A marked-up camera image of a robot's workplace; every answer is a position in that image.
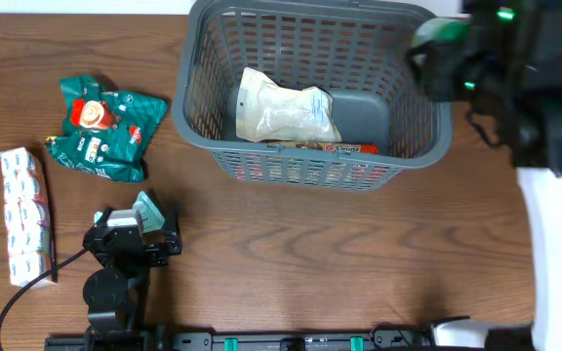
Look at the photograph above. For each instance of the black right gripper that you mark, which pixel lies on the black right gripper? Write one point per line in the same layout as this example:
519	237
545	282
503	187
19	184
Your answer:
434	62

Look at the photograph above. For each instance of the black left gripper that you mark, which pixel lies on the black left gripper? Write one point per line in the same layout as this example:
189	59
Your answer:
159	254

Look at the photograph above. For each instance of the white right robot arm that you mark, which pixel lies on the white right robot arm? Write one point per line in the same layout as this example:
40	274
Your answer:
530	127

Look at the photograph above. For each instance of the white tissue pack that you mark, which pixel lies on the white tissue pack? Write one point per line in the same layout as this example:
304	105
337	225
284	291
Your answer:
27	217

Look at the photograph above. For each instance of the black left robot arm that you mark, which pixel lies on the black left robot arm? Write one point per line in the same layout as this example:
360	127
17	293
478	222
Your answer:
116	294

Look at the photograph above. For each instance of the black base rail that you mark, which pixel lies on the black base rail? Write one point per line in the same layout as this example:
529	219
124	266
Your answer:
383	339

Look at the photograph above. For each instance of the small teal packet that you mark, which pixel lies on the small teal packet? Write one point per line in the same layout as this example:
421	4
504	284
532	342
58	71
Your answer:
152	217

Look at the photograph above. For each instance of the green coffee bag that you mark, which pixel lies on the green coffee bag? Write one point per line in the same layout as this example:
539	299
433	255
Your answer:
105	133

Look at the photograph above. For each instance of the white paper pouch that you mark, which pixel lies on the white paper pouch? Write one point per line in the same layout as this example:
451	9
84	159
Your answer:
267	111

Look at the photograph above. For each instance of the grey plastic basket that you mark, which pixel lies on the grey plastic basket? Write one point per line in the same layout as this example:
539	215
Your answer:
353	50

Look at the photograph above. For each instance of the green lid jar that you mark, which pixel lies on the green lid jar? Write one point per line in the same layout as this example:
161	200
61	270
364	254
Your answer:
433	32

